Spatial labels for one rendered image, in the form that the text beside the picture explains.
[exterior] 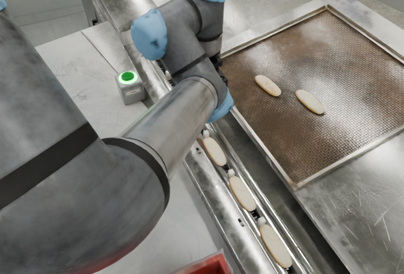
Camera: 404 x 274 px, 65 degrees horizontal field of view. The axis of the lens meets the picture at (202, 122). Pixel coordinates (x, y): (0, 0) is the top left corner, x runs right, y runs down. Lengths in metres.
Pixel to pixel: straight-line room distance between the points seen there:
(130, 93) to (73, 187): 0.81
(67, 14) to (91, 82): 2.15
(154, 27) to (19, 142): 0.37
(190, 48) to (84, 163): 0.37
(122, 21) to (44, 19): 2.08
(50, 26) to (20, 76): 2.93
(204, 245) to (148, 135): 0.49
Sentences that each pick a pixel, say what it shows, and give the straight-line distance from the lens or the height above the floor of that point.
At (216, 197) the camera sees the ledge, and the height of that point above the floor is 0.86.
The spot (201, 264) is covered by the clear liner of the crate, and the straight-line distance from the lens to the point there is 0.66.
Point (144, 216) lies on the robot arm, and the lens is 0.26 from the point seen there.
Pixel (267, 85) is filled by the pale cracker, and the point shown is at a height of 0.92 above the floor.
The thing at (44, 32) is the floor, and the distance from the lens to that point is 3.10.
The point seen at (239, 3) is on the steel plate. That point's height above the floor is 0.82.
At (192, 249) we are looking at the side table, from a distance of 0.77.
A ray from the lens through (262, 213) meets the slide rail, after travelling 0.78.
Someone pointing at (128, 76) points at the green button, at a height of 0.91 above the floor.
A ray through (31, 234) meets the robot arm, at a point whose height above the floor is 1.38.
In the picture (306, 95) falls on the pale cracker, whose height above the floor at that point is 0.93.
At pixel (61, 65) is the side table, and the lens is 1.26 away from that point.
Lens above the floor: 1.55
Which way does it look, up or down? 50 degrees down
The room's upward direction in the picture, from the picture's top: straight up
